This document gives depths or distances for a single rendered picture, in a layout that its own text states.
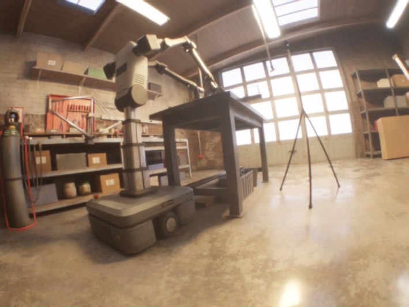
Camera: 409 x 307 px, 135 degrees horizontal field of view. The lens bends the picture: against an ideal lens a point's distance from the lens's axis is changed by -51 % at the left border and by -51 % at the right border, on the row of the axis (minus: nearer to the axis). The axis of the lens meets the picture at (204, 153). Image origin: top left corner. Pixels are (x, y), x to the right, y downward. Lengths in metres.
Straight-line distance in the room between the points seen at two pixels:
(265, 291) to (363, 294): 0.35
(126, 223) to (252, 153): 3.99
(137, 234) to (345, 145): 4.39
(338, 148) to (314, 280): 4.00
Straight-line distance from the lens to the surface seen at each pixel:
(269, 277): 0.72
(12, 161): 1.87
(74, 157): 2.24
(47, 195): 2.18
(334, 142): 4.49
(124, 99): 1.20
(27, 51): 3.45
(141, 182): 1.14
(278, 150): 4.40
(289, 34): 4.49
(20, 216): 1.91
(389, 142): 3.89
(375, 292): 0.72
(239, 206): 1.27
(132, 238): 0.91
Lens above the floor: 0.49
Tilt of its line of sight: level
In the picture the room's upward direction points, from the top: 6 degrees counter-clockwise
